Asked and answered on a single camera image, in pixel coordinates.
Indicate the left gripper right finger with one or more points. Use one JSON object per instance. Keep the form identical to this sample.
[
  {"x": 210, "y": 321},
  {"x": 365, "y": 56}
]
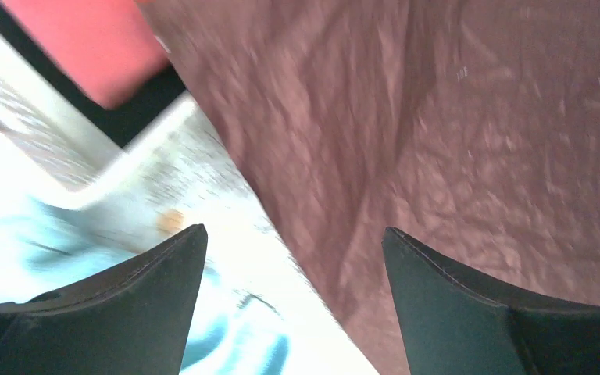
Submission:
[{"x": 455, "y": 319}]

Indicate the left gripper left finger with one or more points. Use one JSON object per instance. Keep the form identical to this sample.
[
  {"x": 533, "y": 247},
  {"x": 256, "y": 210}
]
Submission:
[{"x": 132, "y": 318}]

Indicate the dark red wrapping paper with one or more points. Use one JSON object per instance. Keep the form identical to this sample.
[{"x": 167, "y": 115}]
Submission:
[{"x": 473, "y": 126}]

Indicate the floral patterned tablecloth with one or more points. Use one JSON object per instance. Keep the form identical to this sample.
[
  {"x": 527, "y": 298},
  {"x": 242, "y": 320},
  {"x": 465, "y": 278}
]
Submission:
[{"x": 217, "y": 227}]

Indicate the light blue cloth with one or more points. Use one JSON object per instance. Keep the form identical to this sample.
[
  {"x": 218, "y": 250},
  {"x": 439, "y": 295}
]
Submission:
[{"x": 44, "y": 248}]

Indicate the white plastic basket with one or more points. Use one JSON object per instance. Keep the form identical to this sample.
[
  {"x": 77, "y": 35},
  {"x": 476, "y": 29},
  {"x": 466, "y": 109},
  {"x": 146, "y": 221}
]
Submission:
[{"x": 66, "y": 161}]

